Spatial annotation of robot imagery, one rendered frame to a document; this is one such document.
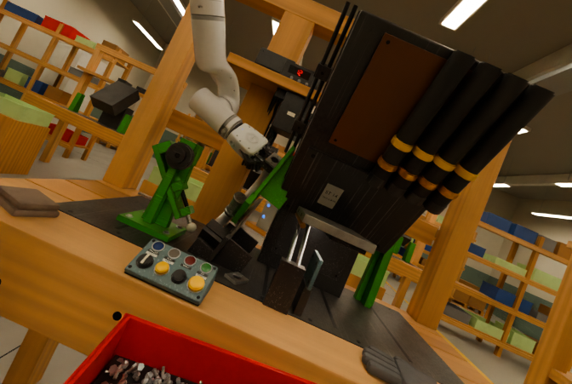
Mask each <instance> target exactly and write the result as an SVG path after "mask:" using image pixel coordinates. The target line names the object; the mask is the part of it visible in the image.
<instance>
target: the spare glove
mask: <svg viewBox="0 0 572 384"><path fill-rule="evenodd" d="M362 355H363V356H362V362H363V363H364V364H365V365H366V370H367V371H368V372H369V373H370V374H371V375H374V376H376V377H378V378H380V379H381V380H383V381H385V382H387V383H389V384H437V382H436V381H435V380H434V379H433V378H431V377H430V376H429V375H426V374H424V373H422V372H421V371H419V370H417V369H416V368H414V367H413V366H412V365H410V364H408V363H407V362H406V361H404V360H403V359H401V358H400V357H399V356H395V357H391V356H389V355H388V354H386V353H384V352H382V351H381V350H380V349H378V348H376V347H374V346H371V345H369V346H368V347H365V348H364V349H363V351H362Z"/></svg>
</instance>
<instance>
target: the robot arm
mask: <svg viewBox="0 0 572 384"><path fill-rule="evenodd" d="M190 10H191V20H192V36H193V46H194V54H195V61H196V63H197V67H198V68H199V69H200V70H202V71H203V72H207V73H211V74H212V75H213V76H214V79H215V81H216V82H217V86H218V92H219V97H218V96H216V95H214V94H213V93H212V92H211V91H210V90H209V89H207V88H202V89H200V90H198V91H197V92H196V93H195V94H194V95H193V96H192V97H191V99H190V101H189V107H190V108H191V109H192V110H193V111H194V112H195V113H196V114H197V115H198V116H199V117H200V118H201V119H202V120H203V121H204V122H205V123H207V124H208V125H209V126H210V127H211V128H212V129H213V130H214V131H216V132H217V133H218V134H219V135H220V136H221V137H222V138H223V139H224V140H225V139H226V141H227V142H228V144H229V145H230V146H231V147H232V149H233V150H234V151H235V152H236V153H237V154H238V155H239V156H240V157H241V158H242V159H244V161H245V163H246V164H257V165H258V166H261V167H262V168H263V169H264V170H265V171H266V172H267V173H269V174H270V173H271V172H272V170H273V168H272V167H271V166H270V165H269V164H268V163H266V162H265V160H264V159H263V158H262V157H261V156H260V155H259V153H260V154H262V155H263V156H264V157H266V158H268V157H270V156H271V155H272V151H271V149H270V145H271V143H270V142H268V140H267V138H266V137H264V136H263V135H262V134H261V133H259V132H258V131H257V130H256V129H254V128H252V127H251V126H249V125H248V124H246V123H243V120H242V119H241V118H240V117H239V116H237V115H236V114H237V112H238V110H239V103H240V95H239V83H238V80H237V75H236V73H235V72H234V71H233V70H232V68H231V66H230V65H229V64H228V62H227V60H226V27H225V1H224V0H190ZM264 150H265V151H264Z"/></svg>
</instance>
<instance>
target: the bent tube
mask: <svg viewBox="0 0 572 384"><path fill-rule="evenodd" d="M281 159H282V158H281V157H280V156H278V155H277V154H276V153H275V152H274V153H273V154H272V155H271V156H270V157H268V158H267V159H266V160H265V162H266V163H268V164H269V165H270V166H271V167H272V168H275V167H276V166H277V164H278V163H279V162H280V160H281ZM268 175H269V173H267V172H266V171H265V170H264V169H263V171H262V173H261V174H260V176H259V177H258V179H257V180H256V181H255V183H254V184H253V185H252V186H251V187H250V188H249V189H248V191H246V193H244V194H245V195H246V197H247V198H248V197H249V196H250V195H251V194H252V193H253V192H255V191H256V190H257V188H258V187H259V186H260V184H261V183H262V182H263V181H264V180H265V178H266V177H267V176H268ZM230 219H231V217H228V216H227V215H226V214H225V211H224V212H223V213H222V214H221V215H220V216H219V217H218V218H216V219H215V220H216V221H217V222H218V223H219V224H221V225H222V226H224V225H225V224H226V223H227V222H228V221H229V220H230Z"/></svg>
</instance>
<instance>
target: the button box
mask: <svg viewBox="0 0 572 384"><path fill-rule="evenodd" d="M156 242H161V241H158V240H156V239H155V238H153V239H152V240H151V241H150V242H149V243H148V244H147V245H146V246H145V247H144V248H143V249H142V250H141V251H140V253H139V254H138V255H137V256H136V257H135V258H134V259H133V260H132V261H131V262H130V263H129V264H128V265H127V266H126V267H125V269H124V271H125V272H124V273H126V274H128V275H130V276H132V277H134V278H138V279H139V280H141V281H143V282H145V283H148V284H150V285H152V286H154V287H157V288H159V289H161V290H163V291H166V292H168V293H170V294H171V295H175V296H177V297H179V298H181V299H182V300H185V301H188V302H190V303H191V304H194V305H196V306H199V305H200V304H201V302H202V301H203V299H204V297H205V296H206V295H207V294H208V292H209V290H210V289H211V287H212V285H213V283H214V280H215V276H216V273H217V272H218V267H215V266H213V265H211V264H210V263H209V264H210V265H211V270H210V271H209V272H203V271H202V269H201V266H202V264H204V263H208V262H205V261H202V260H200V259H198V258H196V257H195V256H193V255H189V254H187V253H185V252H183V251H181V250H179V249H178V250H179V252H180V254H179V256H177V257H171V256H170V255H169V251H170V250H172V249H175V248H174V247H172V246H169V245H167V244H165V243H164V242H161V243H163V244H164V246H163V248H162V249H160V250H155V249H154V248H153V245H154V244H155V243H156ZM142 254H150V255H151V256H152V257H153V261H152V264H151V265H150V266H148V267H140V266H138V264H137V259H138V257H139V256H140V255H142ZM187 256H193V257H194V258H195V259H196V261H195V263H194V264H192V265H188V264H186V262H185V259H186V257H187ZM161 261H165V262H167V263H168V264H169V270H168V272H166V273H165V274H162V275H160V274H157V273H156V272H155V266H156V264H157V263H158V262H161ZM178 269H182V270H184V271H185V272H186V278H185V280H184V281H182V282H180V283H176V282H175V281H174V280H173V279H172V275H173V272H174V271H176V270H178ZM193 276H200V277H202V278H203V279H204V286H203V288H202V289H201V290H200V291H198V292H194V291H191V290H190V289H189V288H188V282H189V279H190V278H191V277H193Z"/></svg>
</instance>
